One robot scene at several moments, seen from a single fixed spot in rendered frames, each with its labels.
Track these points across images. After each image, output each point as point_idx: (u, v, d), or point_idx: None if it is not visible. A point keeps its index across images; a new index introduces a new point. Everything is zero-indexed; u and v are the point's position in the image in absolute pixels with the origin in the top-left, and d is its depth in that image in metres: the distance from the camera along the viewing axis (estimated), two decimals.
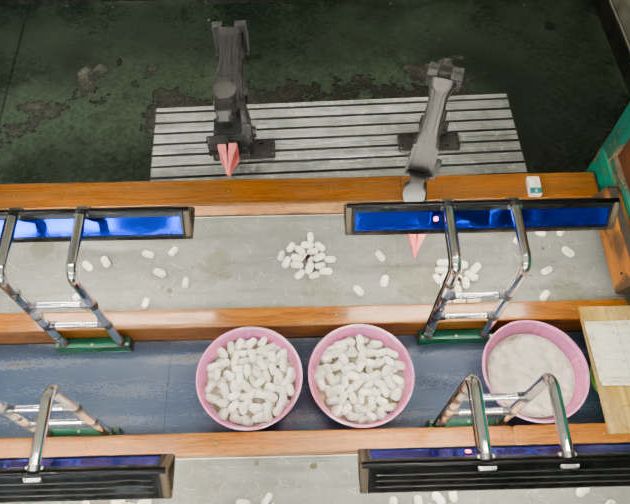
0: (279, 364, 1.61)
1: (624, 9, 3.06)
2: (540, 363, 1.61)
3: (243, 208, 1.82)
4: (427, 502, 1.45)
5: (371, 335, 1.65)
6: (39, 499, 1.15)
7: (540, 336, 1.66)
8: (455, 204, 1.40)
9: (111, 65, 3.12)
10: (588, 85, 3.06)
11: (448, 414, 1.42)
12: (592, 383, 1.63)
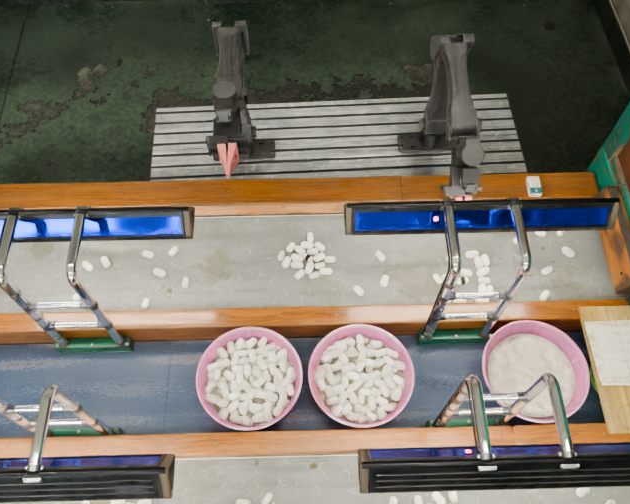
0: (279, 364, 1.61)
1: (624, 9, 3.06)
2: (540, 363, 1.61)
3: (243, 208, 1.82)
4: (427, 502, 1.45)
5: (371, 335, 1.65)
6: (39, 499, 1.15)
7: (540, 336, 1.66)
8: (455, 204, 1.40)
9: (111, 65, 3.12)
10: (588, 85, 3.06)
11: (448, 414, 1.42)
12: (592, 383, 1.63)
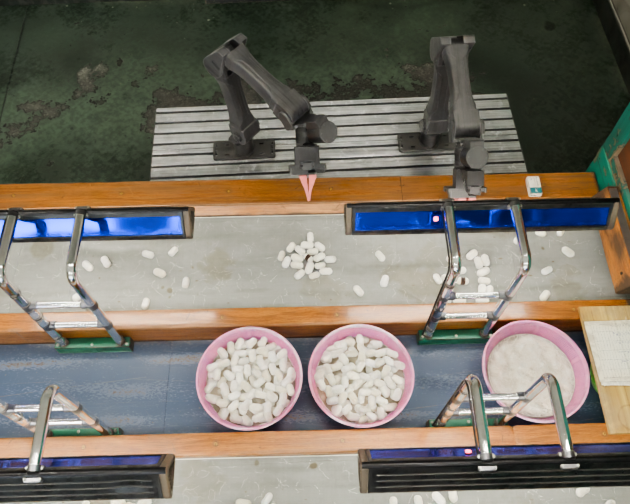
0: (279, 364, 1.61)
1: (624, 9, 3.06)
2: (540, 363, 1.61)
3: (243, 208, 1.82)
4: (427, 502, 1.45)
5: (371, 335, 1.65)
6: (39, 499, 1.15)
7: (540, 336, 1.66)
8: (455, 204, 1.40)
9: (111, 65, 3.12)
10: (588, 85, 3.06)
11: (448, 414, 1.42)
12: (592, 383, 1.63)
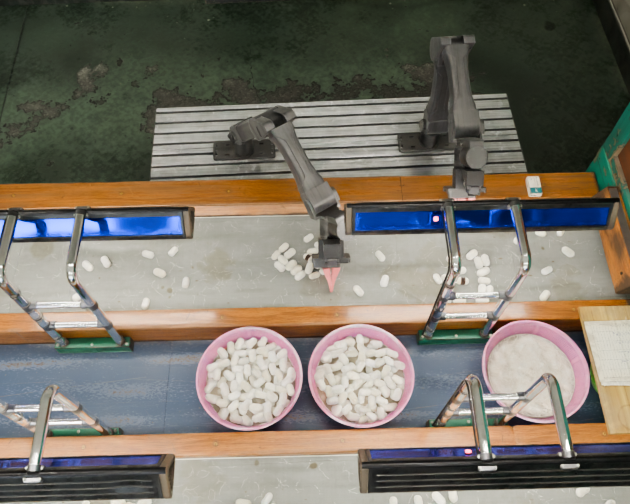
0: (279, 364, 1.61)
1: (624, 9, 3.06)
2: (540, 363, 1.61)
3: (243, 208, 1.82)
4: (427, 502, 1.45)
5: (371, 335, 1.65)
6: (39, 499, 1.15)
7: (540, 336, 1.66)
8: (455, 204, 1.40)
9: (111, 65, 3.12)
10: (588, 85, 3.06)
11: (448, 414, 1.42)
12: (592, 383, 1.63)
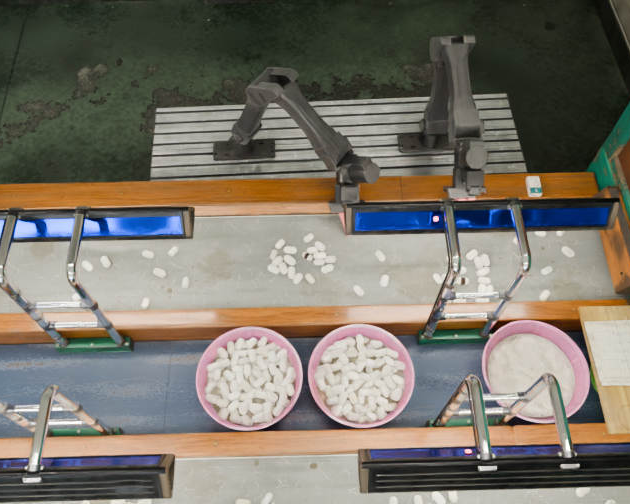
0: (279, 364, 1.61)
1: (624, 9, 3.06)
2: (540, 363, 1.61)
3: (243, 208, 1.82)
4: (427, 502, 1.45)
5: (371, 335, 1.65)
6: (39, 499, 1.15)
7: (540, 336, 1.66)
8: (455, 204, 1.40)
9: (111, 65, 3.12)
10: (588, 85, 3.06)
11: (448, 414, 1.42)
12: (592, 383, 1.63)
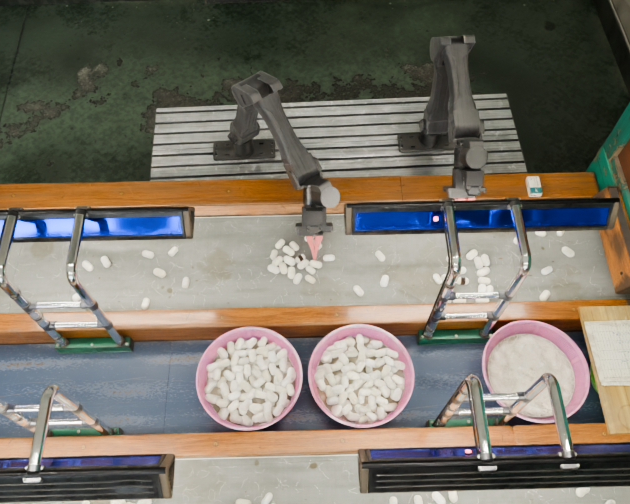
0: (279, 364, 1.61)
1: (624, 9, 3.06)
2: (540, 363, 1.61)
3: (243, 208, 1.82)
4: (427, 502, 1.45)
5: (371, 335, 1.65)
6: (39, 499, 1.15)
7: (540, 336, 1.66)
8: (455, 204, 1.40)
9: (111, 65, 3.12)
10: (588, 85, 3.06)
11: (448, 414, 1.42)
12: (592, 383, 1.63)
